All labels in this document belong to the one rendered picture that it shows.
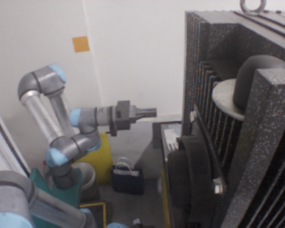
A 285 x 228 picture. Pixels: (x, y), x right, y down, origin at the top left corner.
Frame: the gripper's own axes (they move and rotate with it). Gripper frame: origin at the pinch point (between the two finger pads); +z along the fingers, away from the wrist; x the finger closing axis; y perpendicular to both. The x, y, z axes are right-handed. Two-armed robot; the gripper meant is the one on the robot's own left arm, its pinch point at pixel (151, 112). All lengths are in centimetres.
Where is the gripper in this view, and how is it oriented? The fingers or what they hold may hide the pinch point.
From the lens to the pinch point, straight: 79.8
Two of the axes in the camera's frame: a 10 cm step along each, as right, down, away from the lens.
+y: -0.7, -8.1, -5.8
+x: -0.2, -5.8, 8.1
